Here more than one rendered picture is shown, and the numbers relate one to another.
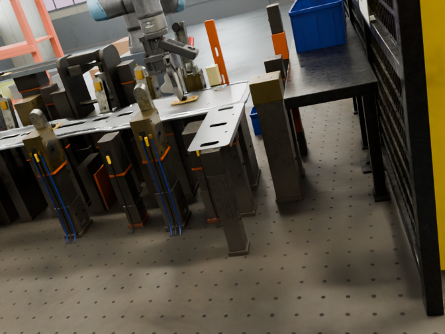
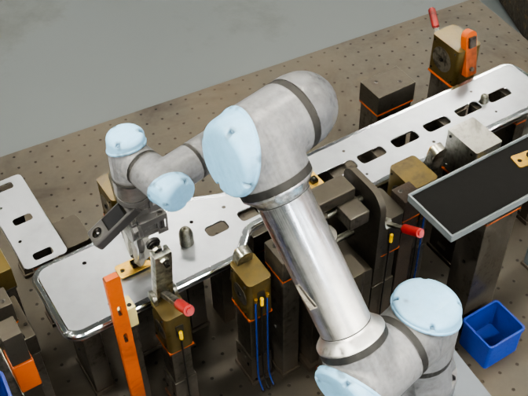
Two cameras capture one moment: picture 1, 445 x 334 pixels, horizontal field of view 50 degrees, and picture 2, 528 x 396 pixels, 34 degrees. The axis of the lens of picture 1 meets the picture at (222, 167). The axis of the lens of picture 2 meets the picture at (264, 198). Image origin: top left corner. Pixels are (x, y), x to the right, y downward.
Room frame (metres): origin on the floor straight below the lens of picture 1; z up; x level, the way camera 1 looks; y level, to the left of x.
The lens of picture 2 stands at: (2.45, -0.62, 2.47)
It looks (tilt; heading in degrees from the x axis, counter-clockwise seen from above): 47 degrees down; 133
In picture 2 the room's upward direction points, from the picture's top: 1 degrees counter-clockwise
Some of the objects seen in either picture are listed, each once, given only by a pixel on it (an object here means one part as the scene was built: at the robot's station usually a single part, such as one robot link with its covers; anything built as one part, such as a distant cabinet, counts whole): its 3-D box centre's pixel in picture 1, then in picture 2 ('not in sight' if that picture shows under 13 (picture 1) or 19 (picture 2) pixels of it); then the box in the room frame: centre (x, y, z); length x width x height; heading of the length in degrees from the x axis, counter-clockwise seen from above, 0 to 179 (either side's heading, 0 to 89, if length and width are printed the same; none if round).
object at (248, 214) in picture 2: (117, 161); (250, 256); (1.51, 0.33, 0.84); 0.12 x 0.05 x 0.29; 164
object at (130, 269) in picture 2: (184, 98); (134, 263); (1.43, 0.06, 1.01); 0.08 x 0.04 x 0.01; 74
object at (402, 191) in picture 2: (68, 135); (398, 251); (1.79, 0.54, 0.90); 0.05 x 0.05 x 0.40; 74
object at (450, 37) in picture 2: not in sight; (444, 88); (1.53, 1.13, 0.88); 0.14 x 0.09 x 0.36; 164
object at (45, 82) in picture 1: (50, 124); (478, 253); (1.94, 0.64, 0.92); 0.10 x 0.08 x 0.45; 74
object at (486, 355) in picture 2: not in sight; (490, 335); (2.04, 0.59, 0.75); 0.11 x 0.10 x 0.09; 74
